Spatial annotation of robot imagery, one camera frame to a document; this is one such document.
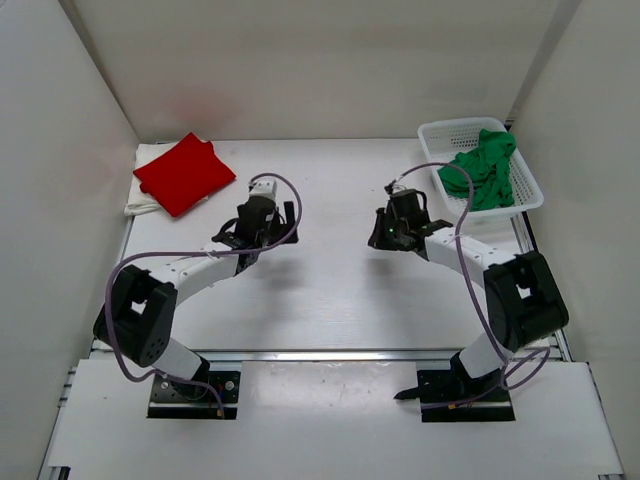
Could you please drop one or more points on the red t shirt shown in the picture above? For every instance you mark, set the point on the red t shirt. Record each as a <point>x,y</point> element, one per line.
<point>187,173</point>

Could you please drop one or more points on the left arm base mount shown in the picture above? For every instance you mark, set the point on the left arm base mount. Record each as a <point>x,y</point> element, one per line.
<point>176,401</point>

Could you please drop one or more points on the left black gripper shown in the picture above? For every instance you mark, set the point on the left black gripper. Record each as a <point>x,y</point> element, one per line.
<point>289,216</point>

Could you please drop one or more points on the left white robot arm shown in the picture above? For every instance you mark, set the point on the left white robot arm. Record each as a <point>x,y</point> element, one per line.
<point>143,301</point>

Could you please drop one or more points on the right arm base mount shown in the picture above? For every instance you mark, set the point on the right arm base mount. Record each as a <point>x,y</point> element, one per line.
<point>452,396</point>

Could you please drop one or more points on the aluminium rail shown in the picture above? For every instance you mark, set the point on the aluminium rail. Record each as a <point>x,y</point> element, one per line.
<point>353,355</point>

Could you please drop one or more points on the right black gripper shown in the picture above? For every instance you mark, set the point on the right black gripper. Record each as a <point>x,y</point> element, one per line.
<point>378,240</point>

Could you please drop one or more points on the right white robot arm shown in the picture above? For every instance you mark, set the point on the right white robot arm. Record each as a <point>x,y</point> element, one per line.
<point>523,301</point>

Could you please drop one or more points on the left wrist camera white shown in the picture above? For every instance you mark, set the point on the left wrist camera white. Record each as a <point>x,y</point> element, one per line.
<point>264,187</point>

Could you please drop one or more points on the green t shirt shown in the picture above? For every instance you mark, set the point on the green t shirt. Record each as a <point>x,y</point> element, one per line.
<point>488,167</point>

